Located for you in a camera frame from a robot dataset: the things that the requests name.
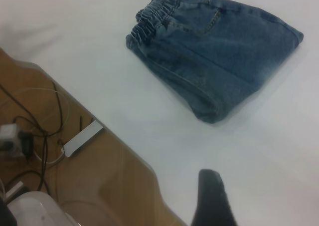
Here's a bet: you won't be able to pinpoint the black floor cable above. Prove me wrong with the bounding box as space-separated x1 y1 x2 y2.
0 81 63 194

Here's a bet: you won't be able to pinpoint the white power strip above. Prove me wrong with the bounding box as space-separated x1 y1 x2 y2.
61 121 104 158
0 123 25 159

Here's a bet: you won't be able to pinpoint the white plastic box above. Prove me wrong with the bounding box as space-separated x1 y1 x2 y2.
6 191 82 226

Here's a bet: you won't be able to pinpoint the blue denim shorts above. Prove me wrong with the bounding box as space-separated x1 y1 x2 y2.
125 0 305 124

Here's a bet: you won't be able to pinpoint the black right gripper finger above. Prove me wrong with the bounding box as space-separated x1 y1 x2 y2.
189 169 240 226

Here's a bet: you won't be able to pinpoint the black power adapter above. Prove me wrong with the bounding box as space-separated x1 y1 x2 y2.
19 131 34 162

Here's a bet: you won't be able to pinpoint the small white block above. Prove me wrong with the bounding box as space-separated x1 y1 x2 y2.
4 181 24 199

